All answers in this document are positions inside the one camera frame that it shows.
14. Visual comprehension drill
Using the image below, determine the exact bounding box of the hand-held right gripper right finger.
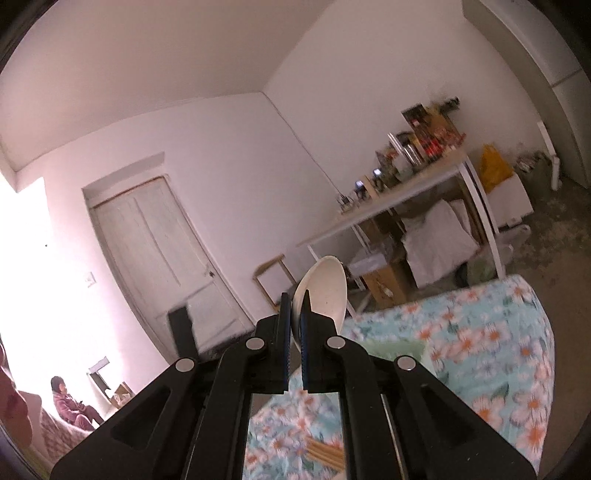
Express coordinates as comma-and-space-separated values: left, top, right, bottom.
300, 295, 539, 480

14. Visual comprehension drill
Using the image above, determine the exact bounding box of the white refrigerator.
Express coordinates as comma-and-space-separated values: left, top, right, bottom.
464, 0, 591, 185

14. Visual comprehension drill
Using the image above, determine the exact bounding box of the white spoon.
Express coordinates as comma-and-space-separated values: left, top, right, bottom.
288, 255, 348, 393

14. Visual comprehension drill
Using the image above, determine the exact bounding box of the white door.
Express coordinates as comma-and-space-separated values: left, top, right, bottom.
82, 175, 254, 358

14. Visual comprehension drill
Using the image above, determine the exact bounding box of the green bag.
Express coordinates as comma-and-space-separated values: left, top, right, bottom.
466, 251, 499, 284

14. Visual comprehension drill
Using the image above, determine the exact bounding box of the white cabinet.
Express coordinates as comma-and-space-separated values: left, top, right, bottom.
485, 173, 534, 229

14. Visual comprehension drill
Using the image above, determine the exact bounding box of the bundle of wooden chopsticks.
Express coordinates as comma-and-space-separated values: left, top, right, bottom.
302, 436, 346, 474

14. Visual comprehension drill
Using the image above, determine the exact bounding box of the light green utensil container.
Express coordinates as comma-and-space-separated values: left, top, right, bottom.
362, 339, 428, 367

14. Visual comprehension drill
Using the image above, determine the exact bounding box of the white table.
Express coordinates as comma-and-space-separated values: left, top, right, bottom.
295, 150, 506, 296

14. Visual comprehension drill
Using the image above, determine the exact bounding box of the grey flat box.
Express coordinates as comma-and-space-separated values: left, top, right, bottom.
348, 251, 393, 278

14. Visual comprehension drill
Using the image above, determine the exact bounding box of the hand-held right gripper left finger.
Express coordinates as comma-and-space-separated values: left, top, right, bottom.
51, 293, 293, 480

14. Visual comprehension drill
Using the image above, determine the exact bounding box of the metal canister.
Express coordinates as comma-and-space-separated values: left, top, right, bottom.
388, 131, 423, 169

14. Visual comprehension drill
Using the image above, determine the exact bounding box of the wooden frame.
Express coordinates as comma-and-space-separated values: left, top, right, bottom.
252, 254, 296, 311

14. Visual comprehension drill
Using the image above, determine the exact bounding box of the black flat panel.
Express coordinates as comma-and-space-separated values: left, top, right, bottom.
167, 306, 200, 361

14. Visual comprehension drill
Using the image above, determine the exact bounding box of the floral bedsheet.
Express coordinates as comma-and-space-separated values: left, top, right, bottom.
245, 274, 555, 480

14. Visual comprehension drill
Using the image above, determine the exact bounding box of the white sack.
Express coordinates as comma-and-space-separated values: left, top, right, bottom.
399, 199, 481, 289

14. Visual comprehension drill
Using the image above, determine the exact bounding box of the stack of colourful boxes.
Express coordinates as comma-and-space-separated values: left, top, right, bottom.
401, 104, 467, 162

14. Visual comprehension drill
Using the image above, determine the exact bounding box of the yellow plastic bag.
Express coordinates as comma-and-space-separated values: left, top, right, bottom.
480, 144, 514, 195

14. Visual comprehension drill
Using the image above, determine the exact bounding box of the white plank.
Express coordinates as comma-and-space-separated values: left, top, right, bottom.
538, 121, 561, 192

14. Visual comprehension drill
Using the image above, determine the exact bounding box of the small cardboard box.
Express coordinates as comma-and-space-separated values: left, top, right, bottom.
111, 382, 136, 407

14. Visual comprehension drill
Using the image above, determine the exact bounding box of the pink blanket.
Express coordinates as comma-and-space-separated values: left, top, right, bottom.
14, 390, 98, 462

